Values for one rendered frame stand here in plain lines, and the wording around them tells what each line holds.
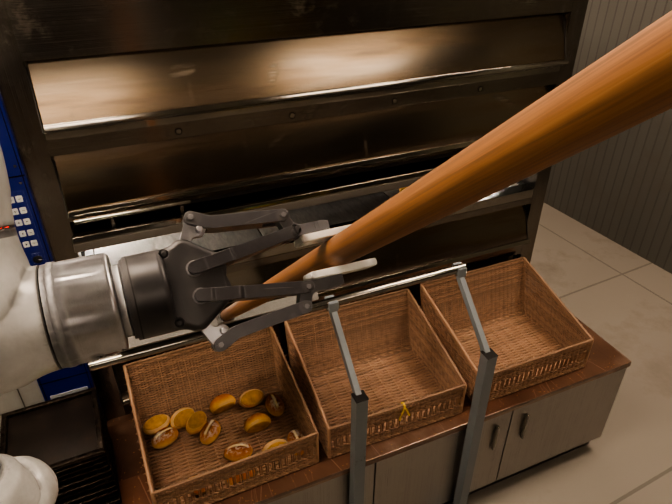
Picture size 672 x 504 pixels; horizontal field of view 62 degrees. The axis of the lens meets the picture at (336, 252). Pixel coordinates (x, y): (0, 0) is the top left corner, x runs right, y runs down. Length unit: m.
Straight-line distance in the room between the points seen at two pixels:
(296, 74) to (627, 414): 2.41
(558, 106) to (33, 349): 0.40
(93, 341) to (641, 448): 2.94
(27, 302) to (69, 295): 0.03
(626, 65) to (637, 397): 3.27
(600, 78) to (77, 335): 0.40
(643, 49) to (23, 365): 0.45
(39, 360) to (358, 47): 1.57
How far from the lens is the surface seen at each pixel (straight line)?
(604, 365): 2.66
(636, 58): 0.23
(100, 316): 0.49
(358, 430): 1.86
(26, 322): 0.49
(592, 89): 0.24
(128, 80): 1.73
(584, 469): 3.02
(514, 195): 2.52
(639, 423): 3.33
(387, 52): 1.95
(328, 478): 2.07
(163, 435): 2.17
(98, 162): 1.81
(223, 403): 2.21
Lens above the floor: 2.25
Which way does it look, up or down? 33 degrees down
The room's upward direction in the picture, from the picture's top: straight up
